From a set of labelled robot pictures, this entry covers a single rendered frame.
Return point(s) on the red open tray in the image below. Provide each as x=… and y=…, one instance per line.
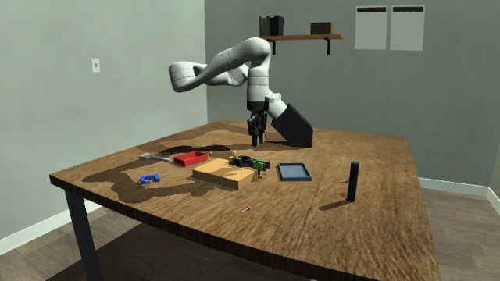
x=190, y=158

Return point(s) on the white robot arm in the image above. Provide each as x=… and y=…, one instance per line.
x=215, y=73

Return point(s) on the black cylinder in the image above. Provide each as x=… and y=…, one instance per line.
x=354, y=170

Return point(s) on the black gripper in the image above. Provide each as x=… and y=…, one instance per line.
x=258, y=121

